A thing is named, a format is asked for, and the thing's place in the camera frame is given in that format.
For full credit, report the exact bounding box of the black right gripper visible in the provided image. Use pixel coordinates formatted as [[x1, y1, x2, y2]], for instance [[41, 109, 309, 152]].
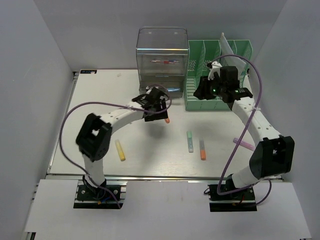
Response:
[[193, 75, 226, 101]]

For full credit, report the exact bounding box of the blue highlighter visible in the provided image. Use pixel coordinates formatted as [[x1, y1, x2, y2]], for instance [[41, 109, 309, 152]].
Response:
[[167, 87, 182, 93]]

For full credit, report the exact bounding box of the mesh document pouch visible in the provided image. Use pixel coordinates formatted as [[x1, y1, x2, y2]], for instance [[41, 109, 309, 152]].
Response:
[[219, 32, 246, 78]]

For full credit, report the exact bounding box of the green cap highlighter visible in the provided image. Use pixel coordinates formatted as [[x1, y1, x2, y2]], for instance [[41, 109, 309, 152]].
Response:
[[186, 130, 194, 153]]

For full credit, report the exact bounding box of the red pen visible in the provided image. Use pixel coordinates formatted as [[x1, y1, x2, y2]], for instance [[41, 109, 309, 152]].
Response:
[[150, 59, 166, 64]]

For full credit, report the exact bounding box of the clear drawer storage box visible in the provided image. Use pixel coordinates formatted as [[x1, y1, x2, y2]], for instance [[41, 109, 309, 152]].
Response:
[[136, 26, 190, 98]]

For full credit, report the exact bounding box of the orange grey highlighter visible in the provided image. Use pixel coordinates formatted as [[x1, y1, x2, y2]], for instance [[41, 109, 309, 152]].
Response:
[[199, 138, 207, 161]]

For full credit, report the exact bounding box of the yellow highlighter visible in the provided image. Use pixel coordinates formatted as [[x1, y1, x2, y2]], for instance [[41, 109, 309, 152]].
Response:
[[114, 139, 126, 162]]

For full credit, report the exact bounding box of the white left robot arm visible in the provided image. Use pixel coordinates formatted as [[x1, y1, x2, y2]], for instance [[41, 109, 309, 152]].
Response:
[[75, 87, 169, 200]]

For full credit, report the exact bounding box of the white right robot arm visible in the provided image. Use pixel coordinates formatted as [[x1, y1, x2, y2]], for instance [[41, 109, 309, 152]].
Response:
[[193, 65, 295, 200]]

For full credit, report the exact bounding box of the green file organizer rack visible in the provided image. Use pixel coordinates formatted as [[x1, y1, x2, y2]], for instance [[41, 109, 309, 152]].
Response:
[[184, 39, 253, 112]]

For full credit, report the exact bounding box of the pink highlighter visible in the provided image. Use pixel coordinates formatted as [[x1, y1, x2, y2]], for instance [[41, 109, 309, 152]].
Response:
[[233, 138, 256, 151]]

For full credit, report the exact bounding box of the black label sticker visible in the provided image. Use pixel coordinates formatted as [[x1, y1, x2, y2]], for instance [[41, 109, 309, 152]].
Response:
[[79, 69, 97, 74]]

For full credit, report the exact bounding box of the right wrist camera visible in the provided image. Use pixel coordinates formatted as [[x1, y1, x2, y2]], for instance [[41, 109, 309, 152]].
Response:
[[206, 61, 222, 80]]

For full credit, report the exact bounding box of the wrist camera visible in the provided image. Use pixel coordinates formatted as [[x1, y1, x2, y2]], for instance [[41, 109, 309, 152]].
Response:
[[145, 85, 156, 91], [206, 61, 222, 80]]

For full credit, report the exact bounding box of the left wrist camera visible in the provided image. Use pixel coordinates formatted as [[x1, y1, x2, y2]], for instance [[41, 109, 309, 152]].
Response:
[[145, 85, 156, 91]]

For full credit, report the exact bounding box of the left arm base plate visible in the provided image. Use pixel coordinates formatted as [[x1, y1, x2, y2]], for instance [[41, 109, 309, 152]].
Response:
[[73, 180, 127, 210]]

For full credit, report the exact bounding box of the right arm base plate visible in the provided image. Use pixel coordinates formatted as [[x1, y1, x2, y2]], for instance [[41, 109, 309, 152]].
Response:
[[203, 184, 257, 213]]

